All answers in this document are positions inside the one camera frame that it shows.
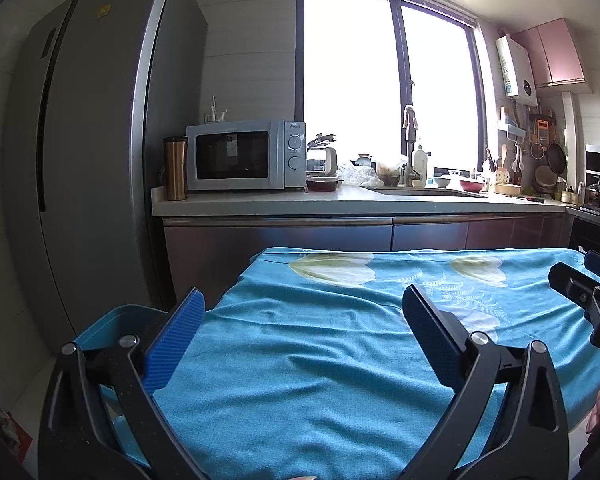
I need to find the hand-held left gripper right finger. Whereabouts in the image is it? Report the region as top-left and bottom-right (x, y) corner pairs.
(401, 284), (572, 480)

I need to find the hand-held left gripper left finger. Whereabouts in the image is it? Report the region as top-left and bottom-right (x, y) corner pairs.
(37, 287), (208, 480)

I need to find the blue plastic bin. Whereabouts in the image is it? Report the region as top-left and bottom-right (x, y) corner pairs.
(74, 306), (181, 468)

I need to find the black kitchen stove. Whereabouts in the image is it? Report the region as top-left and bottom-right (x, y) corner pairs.
(566, 144), (600, 261)

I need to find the hanging black frying pan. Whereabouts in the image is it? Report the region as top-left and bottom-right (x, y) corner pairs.
(546, 142), (567, 173)

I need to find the blue floral tablecloth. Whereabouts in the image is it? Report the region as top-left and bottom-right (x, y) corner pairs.
(115, 246), (600, 480)

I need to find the steel sink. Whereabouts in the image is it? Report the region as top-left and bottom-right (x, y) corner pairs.
(370, 185), (487, 199)

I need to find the kitchen counter cabinet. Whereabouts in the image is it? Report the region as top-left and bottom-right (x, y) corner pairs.
(151, 184), (571, 311)

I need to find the copper thermos flask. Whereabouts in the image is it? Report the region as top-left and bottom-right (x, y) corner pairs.
(162, 135), (189, 202)

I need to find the white soap bottle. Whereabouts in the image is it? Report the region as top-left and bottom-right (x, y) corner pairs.
(412, 145), (428, 188)

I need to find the clear plastic bag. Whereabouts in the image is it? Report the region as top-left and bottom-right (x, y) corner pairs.
(340, 160), (385, 188)

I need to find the white microwave oven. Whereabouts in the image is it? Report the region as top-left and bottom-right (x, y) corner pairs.
(186, 120), (307, 192)

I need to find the red printed bag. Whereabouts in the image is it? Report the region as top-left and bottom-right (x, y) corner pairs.
(0, 407), (35, 468)

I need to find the dark red food container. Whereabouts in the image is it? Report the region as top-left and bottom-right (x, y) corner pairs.
(305, 175), (341, 193)

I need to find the grey refrigerator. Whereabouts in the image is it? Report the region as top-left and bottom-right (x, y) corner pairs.
(2, 0), (208, 341)

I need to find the steel kitchen faucet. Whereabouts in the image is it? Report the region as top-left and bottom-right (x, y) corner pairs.
(399, 105), (423, 188)

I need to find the glass electric kettle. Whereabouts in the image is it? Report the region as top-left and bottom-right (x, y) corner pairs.
(306, 132), (339, 177)

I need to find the white water heater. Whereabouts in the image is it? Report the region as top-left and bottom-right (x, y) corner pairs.
(495, 35), (538, 106)

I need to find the kitchen window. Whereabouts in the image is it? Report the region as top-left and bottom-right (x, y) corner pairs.
(296, 0), (496, 176)

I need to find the pink wall cabinet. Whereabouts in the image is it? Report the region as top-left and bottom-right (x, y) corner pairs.
(510, 17), (593, 93)

